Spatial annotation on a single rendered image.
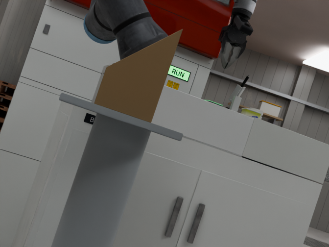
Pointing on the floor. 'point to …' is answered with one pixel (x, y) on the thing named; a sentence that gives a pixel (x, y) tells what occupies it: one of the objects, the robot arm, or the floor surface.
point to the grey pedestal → (104, 176)
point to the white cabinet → (174, 194)
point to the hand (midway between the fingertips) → (226, 64)
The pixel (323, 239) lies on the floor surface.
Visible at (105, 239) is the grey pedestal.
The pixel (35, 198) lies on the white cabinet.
